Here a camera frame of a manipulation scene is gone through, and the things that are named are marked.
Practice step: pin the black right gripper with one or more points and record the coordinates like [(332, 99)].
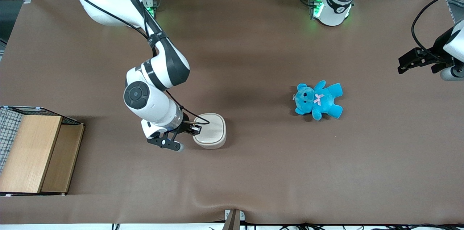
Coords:
[(185, 125)]

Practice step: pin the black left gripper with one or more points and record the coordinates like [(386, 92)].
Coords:
[(435, 57)]

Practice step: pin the beige trash can lid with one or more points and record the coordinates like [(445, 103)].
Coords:
[(212, 128)]

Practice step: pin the beige trash can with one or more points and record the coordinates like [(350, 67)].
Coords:
[(210, 143)]

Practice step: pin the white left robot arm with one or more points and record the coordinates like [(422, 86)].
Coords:
[(335, 5)]

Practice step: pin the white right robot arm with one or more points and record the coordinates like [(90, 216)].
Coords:
[(152, 103)]

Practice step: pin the brown table mat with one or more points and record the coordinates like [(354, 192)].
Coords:
[(253, 172)]

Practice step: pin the blue plush teddy bear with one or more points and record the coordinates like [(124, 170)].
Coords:
[(322, 101)]

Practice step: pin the wooden shelf box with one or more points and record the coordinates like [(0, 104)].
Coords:
[(29, 150)]

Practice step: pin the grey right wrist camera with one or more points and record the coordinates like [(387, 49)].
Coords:
[(165, 143)]

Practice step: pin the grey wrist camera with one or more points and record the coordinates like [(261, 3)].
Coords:
[(165, 143), (453, 73)]

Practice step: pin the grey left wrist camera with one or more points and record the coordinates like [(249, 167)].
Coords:
[(453, 73)]

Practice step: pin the metal table clamp bracket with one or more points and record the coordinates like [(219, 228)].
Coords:
[(233, 219)]

